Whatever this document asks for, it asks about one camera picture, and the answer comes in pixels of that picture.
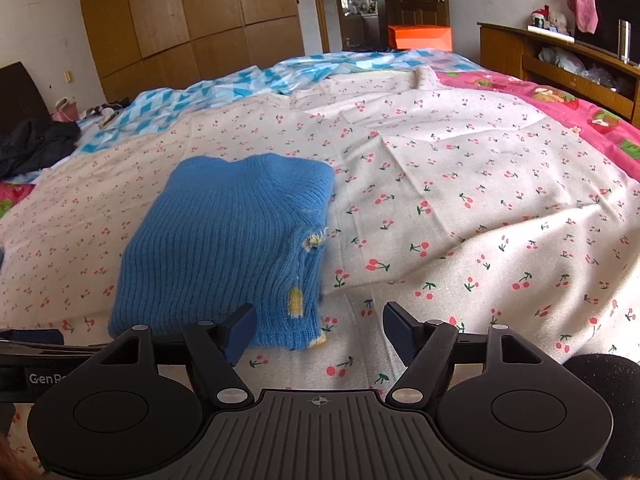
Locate orange box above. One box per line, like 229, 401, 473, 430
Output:
387, 24, 454, 52

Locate cherry print blanket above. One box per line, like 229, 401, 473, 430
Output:
0, 66, 640, 480

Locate wooden wardrobe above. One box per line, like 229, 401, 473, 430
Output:
74, 0, 302, 103

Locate pink cup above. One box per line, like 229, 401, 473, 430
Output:
51, 97, 79, 122

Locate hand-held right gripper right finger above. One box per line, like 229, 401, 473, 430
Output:
383, 302, 552, 409

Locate pink strawberry print blanket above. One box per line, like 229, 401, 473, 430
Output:
0, 70, 640, 219

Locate dark brown chair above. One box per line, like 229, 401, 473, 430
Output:
0, 61, 52, 128

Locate plush toys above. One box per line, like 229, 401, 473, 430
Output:
529, 5, 572, 37

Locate wooden shelf cabinet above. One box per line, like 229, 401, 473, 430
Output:
477, 22, 640, 127

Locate dark clothes pile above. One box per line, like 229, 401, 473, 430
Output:
0, 119, 82, 179

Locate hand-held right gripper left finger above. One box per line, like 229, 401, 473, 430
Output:
94, 303, 257, 409

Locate person's dark clothing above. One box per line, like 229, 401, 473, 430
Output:
564, 354, 640, 480

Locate blue diamond pattern sheet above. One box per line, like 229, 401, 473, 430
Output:
75, 48, 473, 157

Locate white plastic bag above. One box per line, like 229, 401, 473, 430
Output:
539, 45, 585, 74

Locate metal flask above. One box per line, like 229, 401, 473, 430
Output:
617, 19, 632, 62

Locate black television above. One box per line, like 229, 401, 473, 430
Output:
574, 0, 640, 67

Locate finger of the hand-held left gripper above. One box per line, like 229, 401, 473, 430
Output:
0, 329, 108, 356

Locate blue knitted sweater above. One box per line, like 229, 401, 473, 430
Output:
109, 153, 335, 351

